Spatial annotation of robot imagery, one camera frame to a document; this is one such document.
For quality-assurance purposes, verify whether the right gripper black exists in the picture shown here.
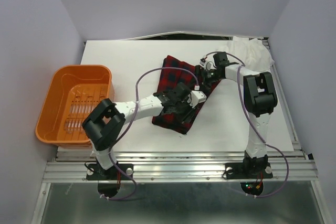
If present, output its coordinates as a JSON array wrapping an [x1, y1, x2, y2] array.
[[188, 66, 223, 92]]

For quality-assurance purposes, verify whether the red plaid skirt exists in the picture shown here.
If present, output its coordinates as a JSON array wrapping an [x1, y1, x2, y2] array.
[[152, 56, 205, 135]]

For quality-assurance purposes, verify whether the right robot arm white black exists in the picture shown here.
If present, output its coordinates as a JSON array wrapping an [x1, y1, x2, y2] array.
[[195, 51, 278, 179]]

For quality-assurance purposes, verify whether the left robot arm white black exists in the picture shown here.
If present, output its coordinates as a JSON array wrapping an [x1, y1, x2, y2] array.
[[82, 83, 207, 179]]

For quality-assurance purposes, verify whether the white crumpled skirt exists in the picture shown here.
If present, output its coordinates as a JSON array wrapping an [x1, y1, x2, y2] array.
[[227, 36, 275, 72]]

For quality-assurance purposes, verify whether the orange plastic basket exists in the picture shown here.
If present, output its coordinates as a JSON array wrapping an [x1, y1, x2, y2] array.
[[35, 65, 114, 148]]

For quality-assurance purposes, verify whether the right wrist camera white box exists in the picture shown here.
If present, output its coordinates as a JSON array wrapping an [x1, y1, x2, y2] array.
[[199, 56, 212, 71]]

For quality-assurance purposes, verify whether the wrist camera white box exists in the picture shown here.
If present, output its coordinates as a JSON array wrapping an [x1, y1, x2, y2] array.
[[188, 90, 207, 108], [199, 56, 212, 71]]

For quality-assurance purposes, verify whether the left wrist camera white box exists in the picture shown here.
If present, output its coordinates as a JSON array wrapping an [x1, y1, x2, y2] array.
[[188, 90, 207, 108]]

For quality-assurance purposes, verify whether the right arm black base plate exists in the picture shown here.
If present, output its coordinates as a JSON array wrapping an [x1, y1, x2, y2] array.
[[222, 163, 273, 180]]

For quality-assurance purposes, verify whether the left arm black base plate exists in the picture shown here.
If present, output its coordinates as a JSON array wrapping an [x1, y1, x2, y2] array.
[[85, 163, 129, 181]]

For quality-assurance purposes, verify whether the aluminium right side rail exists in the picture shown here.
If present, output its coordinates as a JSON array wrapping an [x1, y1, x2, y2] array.
[[262, 36, 307, 156]]

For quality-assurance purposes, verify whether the aluminium front rail frame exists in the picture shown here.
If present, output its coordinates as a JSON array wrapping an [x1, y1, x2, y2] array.
[[43, 149, 318, 183]]

